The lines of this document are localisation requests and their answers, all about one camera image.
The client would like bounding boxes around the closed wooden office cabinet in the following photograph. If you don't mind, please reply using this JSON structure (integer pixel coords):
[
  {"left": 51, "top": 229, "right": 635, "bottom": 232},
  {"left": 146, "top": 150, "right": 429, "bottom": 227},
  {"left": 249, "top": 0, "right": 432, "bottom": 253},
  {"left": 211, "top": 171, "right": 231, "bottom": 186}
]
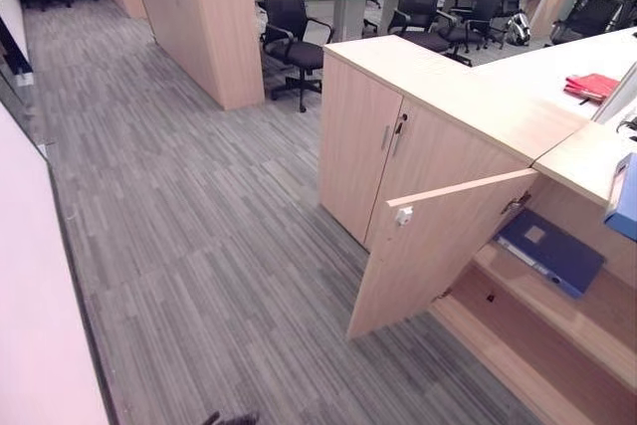
[{"left": 318, "top": 34, "right": 591, "bottom": 253}]

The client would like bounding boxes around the black cable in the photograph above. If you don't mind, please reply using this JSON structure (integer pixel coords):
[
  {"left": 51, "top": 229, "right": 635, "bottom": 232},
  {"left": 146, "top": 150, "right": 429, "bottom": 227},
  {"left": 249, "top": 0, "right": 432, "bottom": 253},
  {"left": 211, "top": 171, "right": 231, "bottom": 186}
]
[{"left": 615, "top": 114, "right": 637, "bottom": 142}]

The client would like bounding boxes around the long wooden low cabinet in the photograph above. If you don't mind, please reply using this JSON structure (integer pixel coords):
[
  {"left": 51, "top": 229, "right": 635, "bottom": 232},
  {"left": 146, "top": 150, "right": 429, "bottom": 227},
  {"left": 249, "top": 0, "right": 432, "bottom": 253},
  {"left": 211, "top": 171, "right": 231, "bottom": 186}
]
[{"left": 128, "top": 0, "right": 266, "bottom": 111}]

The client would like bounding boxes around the red folder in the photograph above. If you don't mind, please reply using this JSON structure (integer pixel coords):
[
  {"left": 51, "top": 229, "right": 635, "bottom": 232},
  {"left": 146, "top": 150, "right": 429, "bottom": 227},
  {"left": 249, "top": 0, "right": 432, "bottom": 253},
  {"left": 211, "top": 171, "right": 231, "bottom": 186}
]
[{"left": 563, "top": 73, "right": 621, "bottom": 104}]

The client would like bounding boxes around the light blue folder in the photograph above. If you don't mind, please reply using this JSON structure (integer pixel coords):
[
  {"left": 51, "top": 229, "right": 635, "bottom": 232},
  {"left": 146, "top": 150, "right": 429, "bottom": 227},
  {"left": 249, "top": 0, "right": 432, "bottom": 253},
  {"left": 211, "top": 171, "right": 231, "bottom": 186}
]
[{"left": 603, "top": 152, "right": 637, "bottom": 243}]

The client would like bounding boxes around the metal door hinge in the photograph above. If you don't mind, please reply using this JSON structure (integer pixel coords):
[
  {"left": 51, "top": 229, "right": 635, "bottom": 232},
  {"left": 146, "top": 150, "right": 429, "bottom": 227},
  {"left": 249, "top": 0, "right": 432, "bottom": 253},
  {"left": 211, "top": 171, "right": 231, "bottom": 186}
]
[{"left": 501, "top": 193, "right": 531, "bottom": 217}]

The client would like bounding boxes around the grey white backpack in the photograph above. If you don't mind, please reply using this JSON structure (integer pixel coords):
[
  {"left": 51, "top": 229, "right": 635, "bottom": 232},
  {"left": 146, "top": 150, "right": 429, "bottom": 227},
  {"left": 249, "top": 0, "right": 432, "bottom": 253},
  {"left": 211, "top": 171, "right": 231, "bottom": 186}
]
[{"left": 505, "top": 12, "right": 531, "bottom": 47}]

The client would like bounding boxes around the dark blue binder folder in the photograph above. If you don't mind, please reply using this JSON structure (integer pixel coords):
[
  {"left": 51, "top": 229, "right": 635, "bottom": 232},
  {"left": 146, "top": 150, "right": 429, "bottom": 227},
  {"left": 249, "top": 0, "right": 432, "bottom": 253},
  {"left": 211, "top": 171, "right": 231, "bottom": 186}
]
[{"left": 492, "top": 209, "right": 607, "bottom": 300}]

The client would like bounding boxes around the open wooden office cabinet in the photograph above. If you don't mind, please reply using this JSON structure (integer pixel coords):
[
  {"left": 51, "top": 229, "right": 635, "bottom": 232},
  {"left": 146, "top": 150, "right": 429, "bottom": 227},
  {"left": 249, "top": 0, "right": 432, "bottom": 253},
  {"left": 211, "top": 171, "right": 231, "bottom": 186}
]
[{"left": 430, "top": 120, "right": 637, "bottom": 425}]

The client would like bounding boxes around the open wooden cabinet door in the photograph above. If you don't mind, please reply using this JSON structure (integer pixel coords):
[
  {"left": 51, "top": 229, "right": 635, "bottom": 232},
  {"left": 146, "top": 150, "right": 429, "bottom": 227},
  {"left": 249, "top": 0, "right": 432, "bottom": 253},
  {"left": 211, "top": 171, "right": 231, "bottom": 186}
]
[{"left": 345, "top": 167, "right": 540, "bottom": 341}]

